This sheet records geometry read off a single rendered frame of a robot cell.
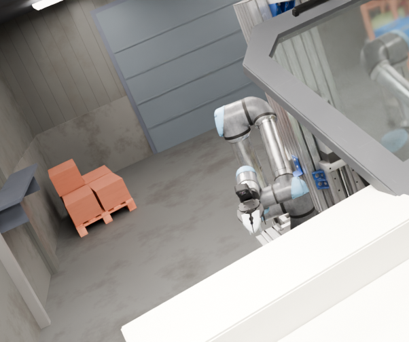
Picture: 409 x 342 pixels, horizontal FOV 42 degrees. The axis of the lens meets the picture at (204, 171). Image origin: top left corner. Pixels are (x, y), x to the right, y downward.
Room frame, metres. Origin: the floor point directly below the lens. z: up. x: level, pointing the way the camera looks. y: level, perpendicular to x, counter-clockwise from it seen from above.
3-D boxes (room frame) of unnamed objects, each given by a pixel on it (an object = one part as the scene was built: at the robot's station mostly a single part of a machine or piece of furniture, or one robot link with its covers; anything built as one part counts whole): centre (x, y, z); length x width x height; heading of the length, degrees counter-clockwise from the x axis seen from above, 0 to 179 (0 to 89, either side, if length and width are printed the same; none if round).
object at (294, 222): (2.13, -0.32, 1.09); 0.15 x 0.15 x 0.10
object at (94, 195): (7.02, 1.53, 0.37); 1.36 x 1.00 x 0.74; 5
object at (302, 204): (2.13, -0.32, 1.20); 0.13 x 0.12 x 0.14; 78
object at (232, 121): (2.16, -0.19, 1.41); 0.15 x 0.12 x 0.55; 78
